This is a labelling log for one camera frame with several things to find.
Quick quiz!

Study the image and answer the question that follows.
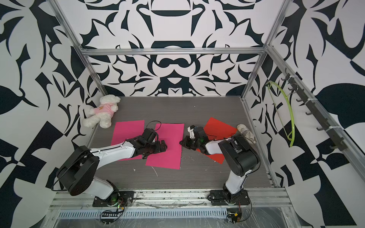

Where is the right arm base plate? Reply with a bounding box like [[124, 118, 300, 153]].
[[207, 190, 251, 206]]

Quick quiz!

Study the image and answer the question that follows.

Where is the red square paper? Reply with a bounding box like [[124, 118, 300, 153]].
[[203, 117, 237, 164]]

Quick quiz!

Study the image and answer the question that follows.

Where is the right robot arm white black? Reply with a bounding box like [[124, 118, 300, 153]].
[[179, 124, 261, 205]]

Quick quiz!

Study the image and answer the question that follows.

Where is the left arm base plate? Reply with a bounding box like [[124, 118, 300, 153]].
[[92, 191, 135, 208]]

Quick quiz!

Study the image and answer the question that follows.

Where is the right black connector board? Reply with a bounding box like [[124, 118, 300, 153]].
[[226, 211, 242, 224]]

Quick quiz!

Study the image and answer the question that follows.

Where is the magenta paper sheet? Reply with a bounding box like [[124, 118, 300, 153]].
[[145, 123, 184, 170], [111, 120, 144, 145]]

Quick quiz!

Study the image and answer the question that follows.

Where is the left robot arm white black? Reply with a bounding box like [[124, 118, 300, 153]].
[[56, 128, 167, 206]]

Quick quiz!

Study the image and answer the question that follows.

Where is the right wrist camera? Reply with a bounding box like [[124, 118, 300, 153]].
[[187, 125, 196, 139]]

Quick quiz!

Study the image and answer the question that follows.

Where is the white grey sneaker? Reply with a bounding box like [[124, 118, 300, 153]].
[[236, 123, 257, 145]]

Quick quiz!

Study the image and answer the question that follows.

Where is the white teddy bear pink shirt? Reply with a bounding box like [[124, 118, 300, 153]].
[[83, 95, 121, 129]]

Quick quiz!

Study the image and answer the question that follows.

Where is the black wall hook rack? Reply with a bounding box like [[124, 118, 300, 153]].
[[282, 69, 348, 151]]

